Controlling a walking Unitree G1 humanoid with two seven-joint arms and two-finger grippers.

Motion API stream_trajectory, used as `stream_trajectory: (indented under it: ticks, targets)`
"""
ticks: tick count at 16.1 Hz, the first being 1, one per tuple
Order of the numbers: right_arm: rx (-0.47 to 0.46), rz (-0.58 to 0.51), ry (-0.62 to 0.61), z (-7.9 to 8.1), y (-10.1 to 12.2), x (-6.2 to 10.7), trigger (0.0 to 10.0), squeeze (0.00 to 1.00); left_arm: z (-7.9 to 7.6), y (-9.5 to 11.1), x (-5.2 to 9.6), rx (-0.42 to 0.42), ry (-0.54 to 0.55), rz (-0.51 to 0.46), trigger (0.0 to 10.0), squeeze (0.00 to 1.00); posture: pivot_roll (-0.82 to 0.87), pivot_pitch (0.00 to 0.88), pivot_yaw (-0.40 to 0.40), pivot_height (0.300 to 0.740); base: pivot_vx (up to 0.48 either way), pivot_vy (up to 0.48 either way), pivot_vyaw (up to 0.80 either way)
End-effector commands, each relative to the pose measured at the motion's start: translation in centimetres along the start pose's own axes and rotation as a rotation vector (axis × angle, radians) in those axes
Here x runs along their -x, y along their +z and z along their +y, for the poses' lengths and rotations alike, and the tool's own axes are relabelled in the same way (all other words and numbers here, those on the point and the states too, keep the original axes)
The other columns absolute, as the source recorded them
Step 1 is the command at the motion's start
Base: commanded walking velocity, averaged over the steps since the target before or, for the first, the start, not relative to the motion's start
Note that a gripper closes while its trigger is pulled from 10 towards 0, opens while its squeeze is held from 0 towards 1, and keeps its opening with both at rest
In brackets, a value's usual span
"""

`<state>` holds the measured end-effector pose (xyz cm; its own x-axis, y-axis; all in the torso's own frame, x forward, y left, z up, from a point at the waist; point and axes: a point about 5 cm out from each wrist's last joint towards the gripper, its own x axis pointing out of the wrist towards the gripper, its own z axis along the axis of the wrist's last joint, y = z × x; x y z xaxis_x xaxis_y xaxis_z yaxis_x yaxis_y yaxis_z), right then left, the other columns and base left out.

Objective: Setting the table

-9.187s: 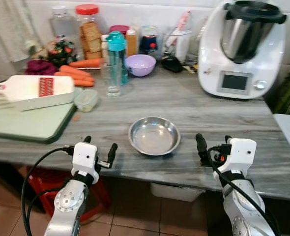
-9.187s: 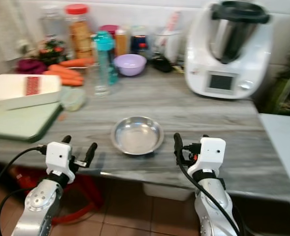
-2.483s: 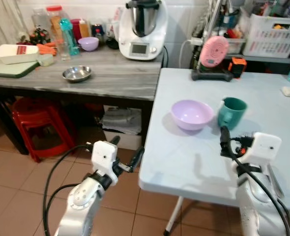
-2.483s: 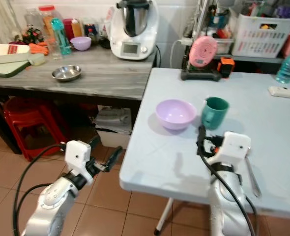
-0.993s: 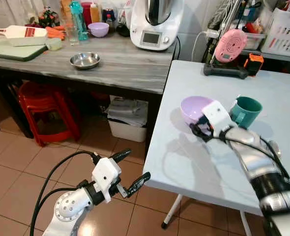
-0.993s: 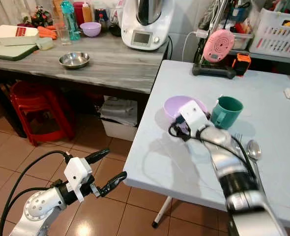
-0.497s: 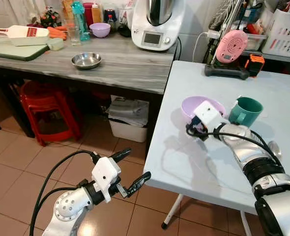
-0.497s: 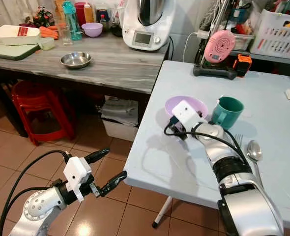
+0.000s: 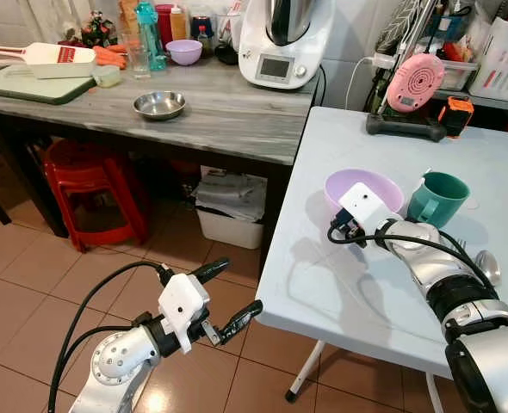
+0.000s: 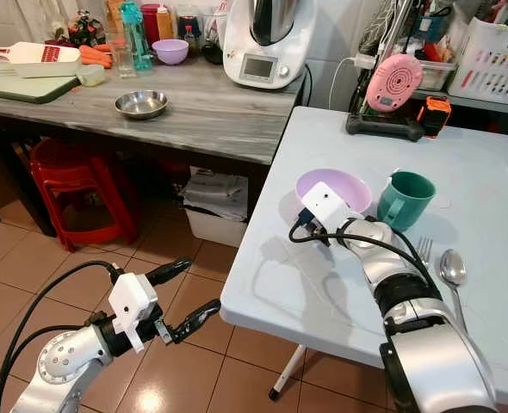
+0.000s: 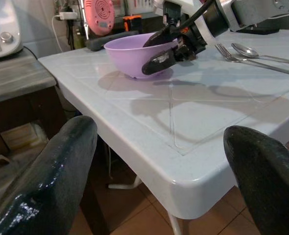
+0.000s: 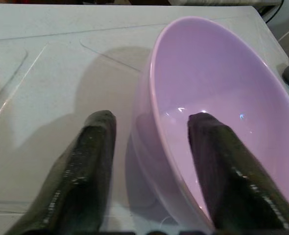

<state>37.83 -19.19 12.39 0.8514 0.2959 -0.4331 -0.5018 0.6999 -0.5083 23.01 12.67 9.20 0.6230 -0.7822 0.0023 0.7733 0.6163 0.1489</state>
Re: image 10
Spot steel fork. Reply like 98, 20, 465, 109
415, 237, 435, 265

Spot shallow steel bowl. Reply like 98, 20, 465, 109
114, 89, 170, 120

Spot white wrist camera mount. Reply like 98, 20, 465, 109
107, 273, 161, 354
300, 181, 352, 233

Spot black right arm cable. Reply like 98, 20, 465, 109
288, 217, 444, 289

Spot red canister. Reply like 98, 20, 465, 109
140, 3, 161, 46

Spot small pale green container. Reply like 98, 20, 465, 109
77, 64, 108, 88

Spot orange carrots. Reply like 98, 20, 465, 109
78, 44, 114, 71

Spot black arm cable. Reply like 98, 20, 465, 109
288, 217, 444, 289
0, 261, 124, 413

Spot green plastic mug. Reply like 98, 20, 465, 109
376, 170, 437, 232

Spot large lilac plastic bowl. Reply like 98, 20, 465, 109
294, 168, 374, 216

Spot red plastic stool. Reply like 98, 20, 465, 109
28, 137, 139, 254

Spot teal water bottle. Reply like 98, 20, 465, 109
120, 0, 154, 72

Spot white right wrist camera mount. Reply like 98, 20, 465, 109
300, 181, 352, 233

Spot small lilac bowl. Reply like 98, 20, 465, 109
152, 38, 191, 66

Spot white kitchen cooking machine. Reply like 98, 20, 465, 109
221, 0, 316, 91

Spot white power adapter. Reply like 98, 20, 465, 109
352, 53, 378, 71

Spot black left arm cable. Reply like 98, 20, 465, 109
0, 261, 124, 413

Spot white mandoline slicer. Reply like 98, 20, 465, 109
0, 40, 84, 80

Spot orange sauce bottle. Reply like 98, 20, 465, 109
156, 3, 175, 42

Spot white plastic basket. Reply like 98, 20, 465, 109
447, 16, 508, 109

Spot green cutting board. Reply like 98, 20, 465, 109
0, 64, 82, 106

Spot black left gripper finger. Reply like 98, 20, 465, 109
172, 298, 223, 346
142, 257, 194, 287

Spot black and orange tool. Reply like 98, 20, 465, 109
344, 96, 454, 143

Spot clear drinking glass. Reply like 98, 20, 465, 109
110, 33, 136, 80

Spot white table leg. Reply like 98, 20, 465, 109
268, 343, 309, 403

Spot pink round appliance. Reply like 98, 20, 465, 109
364, 52, 425, 114

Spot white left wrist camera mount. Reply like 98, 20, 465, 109
107, 273, 161, 354

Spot steel spoon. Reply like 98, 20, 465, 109
439, 249, 469, 335

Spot white plastic bin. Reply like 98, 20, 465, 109
182, 166, 251, 250

